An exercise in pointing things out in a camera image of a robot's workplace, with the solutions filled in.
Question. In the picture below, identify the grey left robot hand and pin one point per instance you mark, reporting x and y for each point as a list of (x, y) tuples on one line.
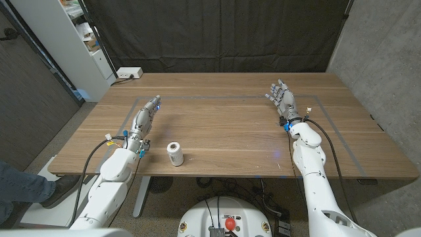
[(141, 121)]

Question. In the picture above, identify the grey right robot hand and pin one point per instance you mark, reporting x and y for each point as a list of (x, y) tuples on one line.
[(287, 100)]

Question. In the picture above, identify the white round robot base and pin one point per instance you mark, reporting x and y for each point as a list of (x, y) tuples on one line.
[(200, 217)]

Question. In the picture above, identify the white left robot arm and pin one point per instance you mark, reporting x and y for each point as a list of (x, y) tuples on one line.
[(108, 191)]

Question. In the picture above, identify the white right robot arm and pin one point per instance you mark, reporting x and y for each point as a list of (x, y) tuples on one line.
[(315, 191)]

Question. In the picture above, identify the white power strip box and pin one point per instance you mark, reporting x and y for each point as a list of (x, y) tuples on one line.
[(129, 72)]

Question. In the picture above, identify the black round floor disc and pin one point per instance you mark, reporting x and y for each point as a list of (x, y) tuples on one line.
[(161, 184)]

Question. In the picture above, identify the grey tape rectangle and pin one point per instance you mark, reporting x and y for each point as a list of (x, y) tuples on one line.
[(213, 97)]

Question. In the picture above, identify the small cardboard box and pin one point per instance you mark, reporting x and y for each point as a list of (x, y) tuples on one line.
[(92, 44)]

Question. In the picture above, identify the black backdrop stand pole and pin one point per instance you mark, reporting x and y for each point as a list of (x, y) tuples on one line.
[(98, 39)]

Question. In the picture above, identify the black fabric backdrop curtain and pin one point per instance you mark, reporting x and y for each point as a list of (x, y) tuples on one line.
[(217, 36)]

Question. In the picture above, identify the white shelf cabinet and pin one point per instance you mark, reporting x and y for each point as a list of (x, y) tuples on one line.
[(65, 49)]

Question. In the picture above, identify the person's dark shoe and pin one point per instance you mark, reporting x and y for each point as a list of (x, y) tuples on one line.
[(62, 191)]

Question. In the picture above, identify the dark wood door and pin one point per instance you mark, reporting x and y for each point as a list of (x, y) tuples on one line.
[(29, 108)]

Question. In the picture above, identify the black power adapter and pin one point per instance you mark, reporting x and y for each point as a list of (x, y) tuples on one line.
[(283, 227)]

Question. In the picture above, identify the white floor board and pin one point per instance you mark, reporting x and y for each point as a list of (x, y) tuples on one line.
[(49, 214)]

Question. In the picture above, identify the red emergency stop button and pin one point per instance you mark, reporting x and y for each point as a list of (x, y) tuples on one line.
[(230, 224)]

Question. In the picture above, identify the person's leg in jeans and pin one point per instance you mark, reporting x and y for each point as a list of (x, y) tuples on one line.
[(19, 187)]

